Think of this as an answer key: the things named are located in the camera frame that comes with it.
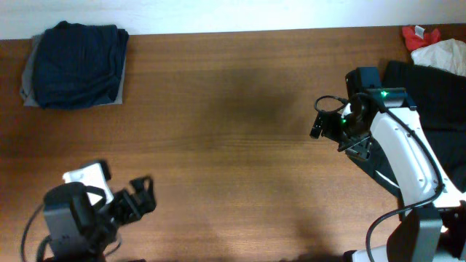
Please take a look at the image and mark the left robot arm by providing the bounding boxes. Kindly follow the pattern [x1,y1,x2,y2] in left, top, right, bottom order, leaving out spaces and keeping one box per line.
[36,176,157,261]

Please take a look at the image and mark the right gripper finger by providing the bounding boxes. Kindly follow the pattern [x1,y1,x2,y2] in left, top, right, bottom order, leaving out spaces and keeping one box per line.
[309,112,326,139]
[337,137,372,161]

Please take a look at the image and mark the white cloth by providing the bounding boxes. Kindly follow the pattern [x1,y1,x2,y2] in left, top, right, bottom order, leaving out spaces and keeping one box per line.
[411,39,465,76]

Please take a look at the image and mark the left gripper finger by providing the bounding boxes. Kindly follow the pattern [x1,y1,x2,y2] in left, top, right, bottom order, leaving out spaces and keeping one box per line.
[139,192,157,215]
[130,175,153,193]

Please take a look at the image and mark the folded grey shorts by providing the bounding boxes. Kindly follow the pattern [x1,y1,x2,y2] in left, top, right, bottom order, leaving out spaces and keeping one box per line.
[19,34,126,107]

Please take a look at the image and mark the navy blue shorts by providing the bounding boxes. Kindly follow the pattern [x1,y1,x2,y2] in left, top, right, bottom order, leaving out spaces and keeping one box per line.
[31,21,130,110]

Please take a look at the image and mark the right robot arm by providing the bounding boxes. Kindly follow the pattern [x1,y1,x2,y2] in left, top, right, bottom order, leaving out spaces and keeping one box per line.
[310,88,465,262]

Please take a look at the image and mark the black shirt white stripe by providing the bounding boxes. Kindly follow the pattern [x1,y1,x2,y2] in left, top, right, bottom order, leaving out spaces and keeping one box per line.
[350,128,465,203]

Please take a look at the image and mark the black shorts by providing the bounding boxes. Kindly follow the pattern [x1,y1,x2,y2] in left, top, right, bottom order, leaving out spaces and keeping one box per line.
[383,60,465,132]

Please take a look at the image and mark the red cloth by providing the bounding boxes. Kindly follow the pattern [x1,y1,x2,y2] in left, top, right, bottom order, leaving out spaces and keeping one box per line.
[401,25,441,52]

